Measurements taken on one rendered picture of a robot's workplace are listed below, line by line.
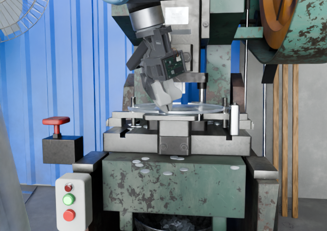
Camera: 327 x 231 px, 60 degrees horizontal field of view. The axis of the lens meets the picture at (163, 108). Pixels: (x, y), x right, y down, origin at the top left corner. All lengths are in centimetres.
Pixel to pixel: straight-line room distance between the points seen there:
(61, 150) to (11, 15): 73
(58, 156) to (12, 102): 176
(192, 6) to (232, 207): 59
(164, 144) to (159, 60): 29
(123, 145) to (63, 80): 152
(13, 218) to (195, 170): 57
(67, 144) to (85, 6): 163
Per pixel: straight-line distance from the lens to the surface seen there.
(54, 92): 237
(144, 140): 87
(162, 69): 63
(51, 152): 85
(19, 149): 261
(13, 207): 28
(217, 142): 86
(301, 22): 79
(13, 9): 139
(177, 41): 91
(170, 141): 83
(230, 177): 79
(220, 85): 116
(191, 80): 91
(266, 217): 78
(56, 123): 82
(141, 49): 69
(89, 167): 81
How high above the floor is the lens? 87
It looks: 6 degrees down
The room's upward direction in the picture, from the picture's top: straight up
